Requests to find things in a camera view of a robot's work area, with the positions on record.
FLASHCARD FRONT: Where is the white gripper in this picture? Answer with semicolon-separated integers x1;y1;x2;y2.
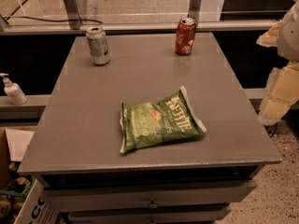
256;1;299;126

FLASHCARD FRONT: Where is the black cable on floor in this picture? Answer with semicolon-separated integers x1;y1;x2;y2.
0;14;105;25

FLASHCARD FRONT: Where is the white pump sanitizer bottle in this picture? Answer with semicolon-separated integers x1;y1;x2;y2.
0;73;27;105

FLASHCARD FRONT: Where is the grey cabinet with drawers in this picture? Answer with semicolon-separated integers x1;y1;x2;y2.
19;34;280;224

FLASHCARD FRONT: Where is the upper grey drawer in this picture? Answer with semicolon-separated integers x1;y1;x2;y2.
42;180;257;212

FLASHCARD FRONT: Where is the red coke can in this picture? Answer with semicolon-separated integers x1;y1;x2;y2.
176;18;196;55

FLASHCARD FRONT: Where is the cardboard box with items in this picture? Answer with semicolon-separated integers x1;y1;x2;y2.
0;129;59;224

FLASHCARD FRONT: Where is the green jalapeno chip bag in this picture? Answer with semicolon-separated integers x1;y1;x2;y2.
120;86;206;154

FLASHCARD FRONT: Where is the grey drawer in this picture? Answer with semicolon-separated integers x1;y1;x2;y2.
69;204;231;224
42;180;257;212

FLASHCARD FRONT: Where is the silver green soda can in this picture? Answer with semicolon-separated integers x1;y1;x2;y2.
86;26;110;65

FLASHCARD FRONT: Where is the metal window rail frame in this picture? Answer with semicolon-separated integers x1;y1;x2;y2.
0;0;286;35

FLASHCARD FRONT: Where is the lower grey drawer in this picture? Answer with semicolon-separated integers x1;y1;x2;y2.
69;204;231;224

